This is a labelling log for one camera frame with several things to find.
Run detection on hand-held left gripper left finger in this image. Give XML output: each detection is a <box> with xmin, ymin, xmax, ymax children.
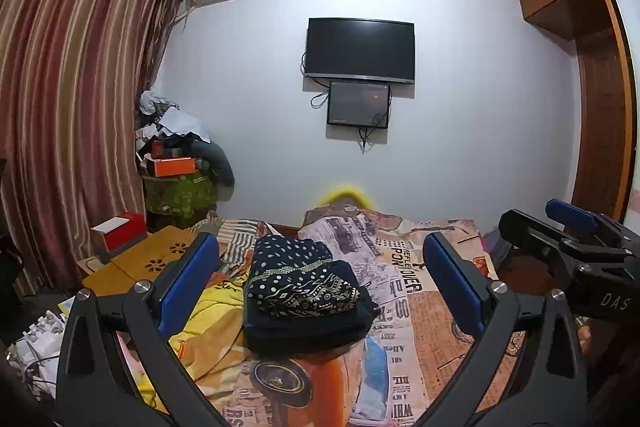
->
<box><xmin>55</xmin><ymin>231</ymin><xmax>230</xmax><ymax>427</ymax></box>

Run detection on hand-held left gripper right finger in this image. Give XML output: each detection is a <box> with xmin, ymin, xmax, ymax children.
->
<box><xmin>415</xmin><ymin>231</ymin><xmax>586</xmax><ymax>427</ymax></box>

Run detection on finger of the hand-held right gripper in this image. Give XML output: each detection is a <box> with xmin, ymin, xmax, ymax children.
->
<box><xmin>545</xmin><ymin>198</ymin><xmax>640</xmax><ymax>256</ymax></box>
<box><xmin>497</xmin><ymin>208</ymin><xmax>626</xmax><ymax>281</ymax></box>

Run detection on printed blanket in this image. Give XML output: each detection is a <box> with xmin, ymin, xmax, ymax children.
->
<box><xmin>115</xmin><ymin>202</ymin><xmax>586</xmax><ymax>427</ymax></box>

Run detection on wooden folding table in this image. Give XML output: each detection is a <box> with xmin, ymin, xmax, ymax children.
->
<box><xmin>82</xmin><ymin>227</ymin><xmax>221</xmax><ymax>298</ymax></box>

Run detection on yellow blanket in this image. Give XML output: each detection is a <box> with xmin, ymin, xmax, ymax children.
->
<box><xmin>135</xmin><ymin>279</ymin><xmax>256</xmax><ymax>413</ymax></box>

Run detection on red box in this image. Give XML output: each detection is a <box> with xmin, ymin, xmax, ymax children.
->
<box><xmin>90</xmin><ymin>211</ymin><xmax>148</xmax><ymax>255</ymax></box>

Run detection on green patterned cloth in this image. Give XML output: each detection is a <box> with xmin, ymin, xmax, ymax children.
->
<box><xmin>142</xmin><ymin>174</ymin><xmax>218</xmax><ymax>230</ymax></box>

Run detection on wooden wardrobe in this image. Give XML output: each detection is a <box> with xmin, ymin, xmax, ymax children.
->
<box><xmin>514</xmin><ymin>0</ymin><xmax>640</xmax><ymax>228</ymax></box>

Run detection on orange box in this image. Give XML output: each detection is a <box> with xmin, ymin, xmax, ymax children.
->
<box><xmin>153</xmin><ymin>157</ymin><xmax>196</xmax><ymax>178</ymax></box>

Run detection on grey jacket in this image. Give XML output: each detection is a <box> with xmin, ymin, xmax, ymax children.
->
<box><xmin>190</xmin><ymin>139</ymin><xmax>236</xmax><ymax>202</ymax></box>

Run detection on black garment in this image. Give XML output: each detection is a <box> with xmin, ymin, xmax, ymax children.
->
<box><xmin>243</xmin><ymin>257</ymin><xmax>380</xmax><ymax>354</ymax></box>

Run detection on yellow pillow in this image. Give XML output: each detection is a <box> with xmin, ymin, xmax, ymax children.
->
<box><xmin>317</xmin><ymin>187</ymin><xmax>373</xmax><ymax>210</ymax></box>

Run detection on white crumpled cloth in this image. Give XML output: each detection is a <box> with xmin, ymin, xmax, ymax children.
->
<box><xmin>139</xmin><ymin>91</ymin><xmax>211</xmax><ymax>142</ymax></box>

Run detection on white crumpled papers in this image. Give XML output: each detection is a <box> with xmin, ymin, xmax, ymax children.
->
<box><xmin>7</xmin><ymin>307</ymin><xmax>68</xmax><ymax>400</ymax></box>

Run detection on small black monitor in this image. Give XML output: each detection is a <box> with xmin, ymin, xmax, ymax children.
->
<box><xmin>327</xmin><ymin>80</ymin><xmax>392</xmax><ymax>129</ymax></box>

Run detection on striped red curtain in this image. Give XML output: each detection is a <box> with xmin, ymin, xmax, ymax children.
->
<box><xmin>0</xmin><ymin>0</ymin><xmax>188</xmax><ymax>293</ymax></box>

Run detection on large black television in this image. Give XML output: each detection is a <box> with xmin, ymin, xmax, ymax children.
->
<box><xmin>305</xmin><ymin>18</ymin><xmax>417</xmax><ymax>85</ymax></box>

